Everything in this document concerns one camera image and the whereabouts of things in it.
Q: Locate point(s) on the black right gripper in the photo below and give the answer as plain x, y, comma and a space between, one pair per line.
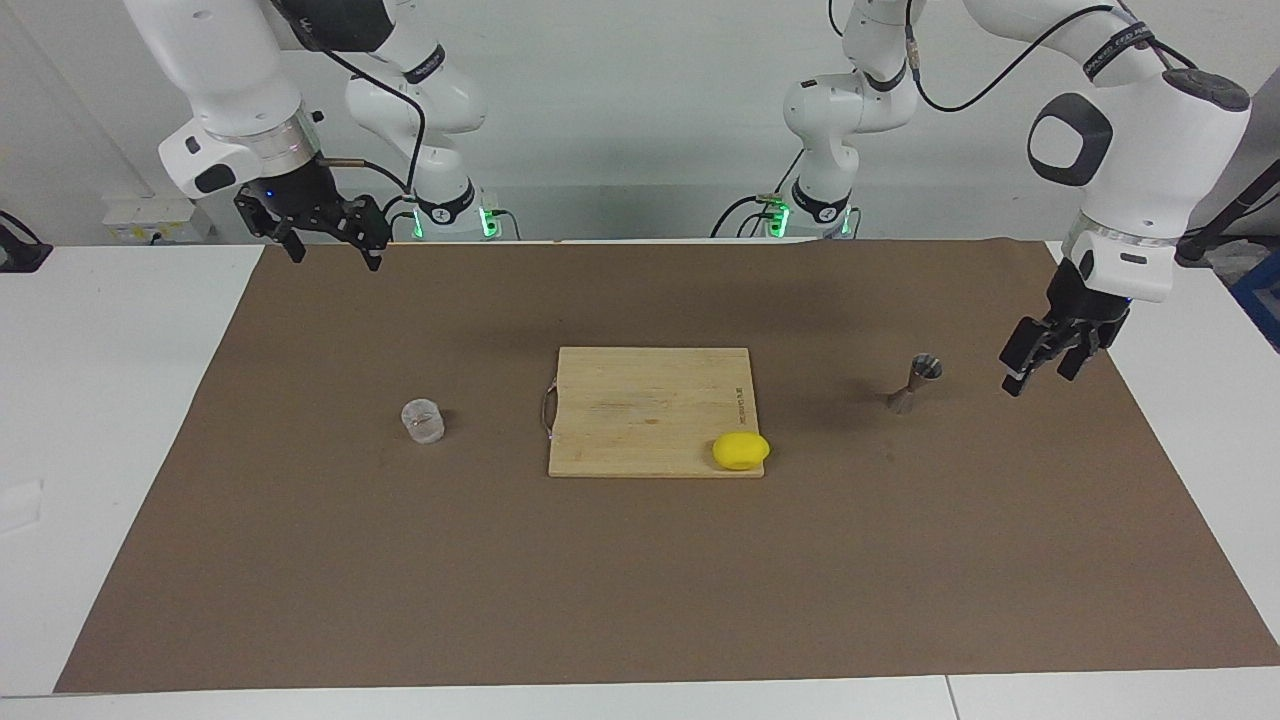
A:
300, 195

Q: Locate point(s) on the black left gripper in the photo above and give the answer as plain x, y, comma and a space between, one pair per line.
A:
1080, 310

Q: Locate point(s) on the steel jigger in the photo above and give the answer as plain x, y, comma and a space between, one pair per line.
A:
908, 395

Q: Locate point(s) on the clear plastic cup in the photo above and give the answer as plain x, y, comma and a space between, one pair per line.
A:
423, 422

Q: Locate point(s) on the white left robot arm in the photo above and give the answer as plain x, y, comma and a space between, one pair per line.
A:
1150, 160

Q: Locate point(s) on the black stand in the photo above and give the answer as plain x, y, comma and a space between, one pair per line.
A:
1225, 215

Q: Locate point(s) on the yellow lemon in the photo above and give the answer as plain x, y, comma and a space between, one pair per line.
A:
740, 451

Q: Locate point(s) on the wooden cutting board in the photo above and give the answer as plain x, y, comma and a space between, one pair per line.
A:
640, 410

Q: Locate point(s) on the white tape patch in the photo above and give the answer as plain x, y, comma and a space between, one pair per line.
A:
20, 505

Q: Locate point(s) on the brown table mat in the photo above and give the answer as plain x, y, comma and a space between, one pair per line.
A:
640, 580

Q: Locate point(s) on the white wall power strip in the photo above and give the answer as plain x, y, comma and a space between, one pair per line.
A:
155, 220

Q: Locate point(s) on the black clamp mount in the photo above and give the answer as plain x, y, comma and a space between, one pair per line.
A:
20, 252

